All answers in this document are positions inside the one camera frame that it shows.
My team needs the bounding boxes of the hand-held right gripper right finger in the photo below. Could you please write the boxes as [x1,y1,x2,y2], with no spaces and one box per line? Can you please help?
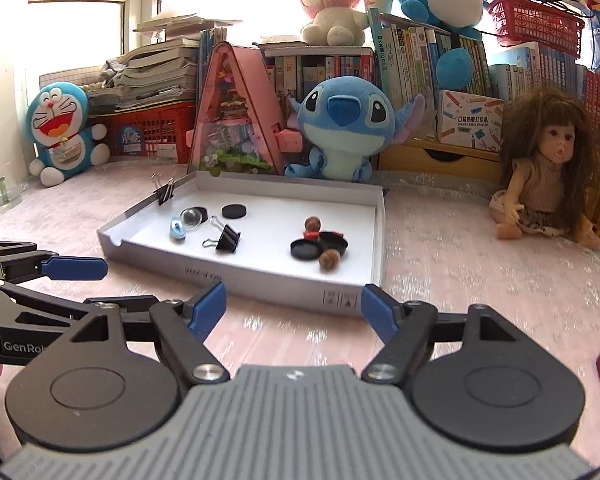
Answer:
[361,284,531,386]

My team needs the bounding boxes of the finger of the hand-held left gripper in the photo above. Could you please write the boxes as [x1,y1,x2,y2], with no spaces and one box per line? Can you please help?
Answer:
[0,282,104,329]
[0,241,109,284]

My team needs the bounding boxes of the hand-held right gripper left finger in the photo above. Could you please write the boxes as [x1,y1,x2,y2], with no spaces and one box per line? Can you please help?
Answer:
[67,281,231,386]

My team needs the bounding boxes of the white cardboard box tray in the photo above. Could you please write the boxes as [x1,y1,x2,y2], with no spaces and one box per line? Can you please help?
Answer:
[97,170,387,319]

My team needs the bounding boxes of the black binder clip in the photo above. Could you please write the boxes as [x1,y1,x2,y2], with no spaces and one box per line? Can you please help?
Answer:
[202,215,242,254]
[150,173,177,206]

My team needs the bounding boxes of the black round lid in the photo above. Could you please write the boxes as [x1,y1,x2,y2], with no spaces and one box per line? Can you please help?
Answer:
[289,238,324,262]
[317,231,350,257]

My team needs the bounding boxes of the pink floral tablecloth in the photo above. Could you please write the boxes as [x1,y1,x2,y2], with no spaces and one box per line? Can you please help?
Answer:
[0,157,600,463]

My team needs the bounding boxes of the clear plastic stand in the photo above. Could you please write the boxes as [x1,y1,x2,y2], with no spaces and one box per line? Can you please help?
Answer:
[0,175,27,212]

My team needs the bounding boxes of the blue robot cat plush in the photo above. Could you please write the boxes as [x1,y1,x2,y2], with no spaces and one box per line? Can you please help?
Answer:
[26,81,111,189]

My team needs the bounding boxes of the red plastic crate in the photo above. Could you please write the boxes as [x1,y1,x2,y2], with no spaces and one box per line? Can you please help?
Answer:
[91,100,197,164]

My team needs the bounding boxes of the wooden drawer box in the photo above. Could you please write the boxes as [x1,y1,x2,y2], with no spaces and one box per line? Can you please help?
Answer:
[377,137,504,184]

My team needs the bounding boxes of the blue alien plush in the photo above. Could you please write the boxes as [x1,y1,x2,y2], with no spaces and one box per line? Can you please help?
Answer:
[282,75,427,184]

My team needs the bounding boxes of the pink foam block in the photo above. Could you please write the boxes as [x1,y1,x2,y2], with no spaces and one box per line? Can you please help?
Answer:
[277,129,307,154]

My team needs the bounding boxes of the pink triangular miniature dollhouse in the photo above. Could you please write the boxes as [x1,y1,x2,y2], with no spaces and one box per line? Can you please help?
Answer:
[186,42,287,177]

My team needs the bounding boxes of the white colourful printed box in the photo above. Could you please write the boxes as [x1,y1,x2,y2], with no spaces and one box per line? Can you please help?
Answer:
[435,89,505,149]

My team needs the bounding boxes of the brown-haired doll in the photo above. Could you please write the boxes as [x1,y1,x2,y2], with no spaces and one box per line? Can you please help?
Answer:
[488,87,600,252]

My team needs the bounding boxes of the stack of books and papers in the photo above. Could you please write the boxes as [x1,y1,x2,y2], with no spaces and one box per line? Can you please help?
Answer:
[104,15,242,112]

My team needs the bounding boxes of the row of blue upright books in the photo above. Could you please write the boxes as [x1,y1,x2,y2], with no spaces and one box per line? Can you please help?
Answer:
[196,27,229,108]

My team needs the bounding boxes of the row of shelf books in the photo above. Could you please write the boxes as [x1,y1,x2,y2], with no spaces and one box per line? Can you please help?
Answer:
[259,7,492,127]

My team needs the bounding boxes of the white shelf board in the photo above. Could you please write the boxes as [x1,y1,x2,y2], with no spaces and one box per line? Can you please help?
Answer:
[256,42,377,59]

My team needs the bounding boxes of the row of tall books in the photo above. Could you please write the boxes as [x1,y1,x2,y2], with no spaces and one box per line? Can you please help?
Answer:
[489,41,600,213]

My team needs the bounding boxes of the pink hooded rabbit plush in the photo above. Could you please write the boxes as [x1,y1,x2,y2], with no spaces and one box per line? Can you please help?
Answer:
[295,0,369,47]

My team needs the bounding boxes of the red plastic basket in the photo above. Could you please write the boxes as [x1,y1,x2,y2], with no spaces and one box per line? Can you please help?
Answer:
[487,0,586,59]

